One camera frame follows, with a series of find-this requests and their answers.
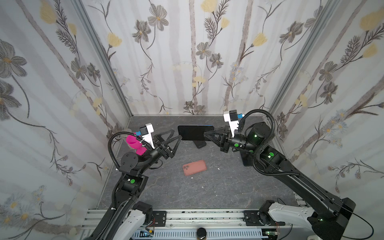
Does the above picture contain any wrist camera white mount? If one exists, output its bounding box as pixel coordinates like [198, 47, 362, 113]
[223, 110, 245, 135]
[136, 124, 155, 149]

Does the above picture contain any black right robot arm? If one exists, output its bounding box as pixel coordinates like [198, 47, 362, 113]
[204, 109, 356, 240]

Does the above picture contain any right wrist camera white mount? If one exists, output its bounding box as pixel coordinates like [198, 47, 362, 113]
[223, 110, 245, 135]

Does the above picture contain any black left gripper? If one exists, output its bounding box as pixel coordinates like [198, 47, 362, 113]
[136, 129, 179, 176]

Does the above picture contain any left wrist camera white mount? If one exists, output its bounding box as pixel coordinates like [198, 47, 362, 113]
[136, 124, 155, 149]

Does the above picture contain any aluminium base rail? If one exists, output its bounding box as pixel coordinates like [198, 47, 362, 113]
[80, 208, 329, 232]

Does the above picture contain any salmon pink phone case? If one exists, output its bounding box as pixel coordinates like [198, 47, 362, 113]
[183, 160, 207, 176]

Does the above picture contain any pink silicone cup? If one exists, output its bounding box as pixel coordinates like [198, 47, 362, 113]
[126, 135, 147, 156]

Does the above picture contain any black round knob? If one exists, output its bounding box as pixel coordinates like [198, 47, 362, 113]
[196, 228, 207, 240]

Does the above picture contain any white slotted cable duct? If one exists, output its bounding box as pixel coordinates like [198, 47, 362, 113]
[131, 229, 269, 240]

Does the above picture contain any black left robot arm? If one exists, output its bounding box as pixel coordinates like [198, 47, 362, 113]
[88, 130, 182, 240]

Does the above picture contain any black phone case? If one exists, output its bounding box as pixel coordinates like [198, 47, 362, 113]
[193, 141, 207, 149]

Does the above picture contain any black smartphone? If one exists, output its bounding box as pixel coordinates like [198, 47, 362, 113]
[178, 125, 215, 141]

